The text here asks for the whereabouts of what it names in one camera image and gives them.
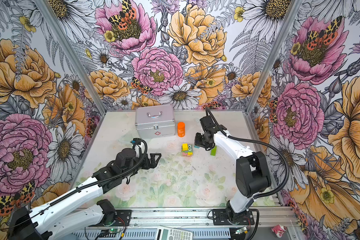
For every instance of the orange cylinder bottle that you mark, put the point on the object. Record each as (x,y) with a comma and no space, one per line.
(181,128)

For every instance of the pink white crumpled wrapper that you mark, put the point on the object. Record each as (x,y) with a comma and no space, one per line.
(279,230)

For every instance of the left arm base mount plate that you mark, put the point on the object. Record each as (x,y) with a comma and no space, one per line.
(121,217)

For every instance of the aluminium frame corner post right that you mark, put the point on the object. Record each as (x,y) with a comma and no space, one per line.
(290,17)

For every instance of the green cube block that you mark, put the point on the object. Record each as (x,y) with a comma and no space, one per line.
(214,151)

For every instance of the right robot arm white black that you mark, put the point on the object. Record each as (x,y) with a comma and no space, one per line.
(252,172)

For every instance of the silver aluminium case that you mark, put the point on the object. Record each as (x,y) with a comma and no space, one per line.
(155,122)

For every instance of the yellow cube block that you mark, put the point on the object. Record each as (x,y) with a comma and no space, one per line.
(185,147)

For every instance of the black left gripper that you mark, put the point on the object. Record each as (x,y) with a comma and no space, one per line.
(153,164)

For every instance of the aluminium front rail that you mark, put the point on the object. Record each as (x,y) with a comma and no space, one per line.
(150,218)

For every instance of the aluminium frame corner post left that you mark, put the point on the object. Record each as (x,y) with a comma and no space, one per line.
(68,49)

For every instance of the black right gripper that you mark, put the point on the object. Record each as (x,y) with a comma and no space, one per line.
(197,141)

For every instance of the aluminium frame corner post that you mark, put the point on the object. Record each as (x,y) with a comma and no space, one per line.
(68,49)
(290,17)

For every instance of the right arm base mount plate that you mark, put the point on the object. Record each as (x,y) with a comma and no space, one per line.
(225,217)

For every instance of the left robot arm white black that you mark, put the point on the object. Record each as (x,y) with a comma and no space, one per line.
(101,182)

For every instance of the grey calculator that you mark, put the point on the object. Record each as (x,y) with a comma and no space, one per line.
(165,233)

